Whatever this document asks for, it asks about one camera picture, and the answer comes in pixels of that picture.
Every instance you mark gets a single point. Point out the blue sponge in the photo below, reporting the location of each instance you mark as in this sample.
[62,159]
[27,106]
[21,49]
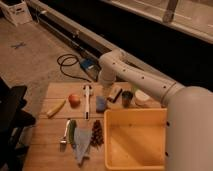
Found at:
[101,104]

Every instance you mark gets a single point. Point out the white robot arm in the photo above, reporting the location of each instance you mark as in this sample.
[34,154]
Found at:
[189,127]

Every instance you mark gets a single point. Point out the dark paper cup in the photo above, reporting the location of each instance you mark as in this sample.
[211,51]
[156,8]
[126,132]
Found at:
[126,98]

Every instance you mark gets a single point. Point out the green cup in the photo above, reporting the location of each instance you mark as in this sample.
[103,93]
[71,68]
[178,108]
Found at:
[134,88]

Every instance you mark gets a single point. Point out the blue power box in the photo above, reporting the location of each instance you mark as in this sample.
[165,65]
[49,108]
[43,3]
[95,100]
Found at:
[90,68]

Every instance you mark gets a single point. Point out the orange apple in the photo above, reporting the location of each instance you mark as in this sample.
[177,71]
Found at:
[74,100]

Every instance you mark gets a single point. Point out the white round container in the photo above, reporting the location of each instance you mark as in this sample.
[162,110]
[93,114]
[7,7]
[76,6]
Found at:
[141,98]

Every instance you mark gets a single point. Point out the green cucumber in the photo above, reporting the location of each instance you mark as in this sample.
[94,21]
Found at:
[72,126]

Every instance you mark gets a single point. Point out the yellow banana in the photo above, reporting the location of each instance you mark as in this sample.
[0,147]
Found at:
[55,109]

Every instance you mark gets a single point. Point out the bunch of dark grapes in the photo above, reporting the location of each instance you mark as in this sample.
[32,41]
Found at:
[97,134]

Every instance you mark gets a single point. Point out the blue cloth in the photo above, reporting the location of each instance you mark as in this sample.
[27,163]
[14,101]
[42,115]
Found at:
[82,139]

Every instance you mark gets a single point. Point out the yellow plastic bin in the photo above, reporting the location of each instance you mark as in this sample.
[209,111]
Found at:
[134,139]

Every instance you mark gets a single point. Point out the metal spatula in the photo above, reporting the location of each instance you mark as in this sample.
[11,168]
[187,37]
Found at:
[64,140]

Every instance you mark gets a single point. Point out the black chair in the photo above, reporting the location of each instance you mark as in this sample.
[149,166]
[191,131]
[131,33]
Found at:
[12,121]

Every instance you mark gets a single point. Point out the white cardboard box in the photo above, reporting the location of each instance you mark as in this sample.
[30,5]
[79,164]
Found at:
[17,14]

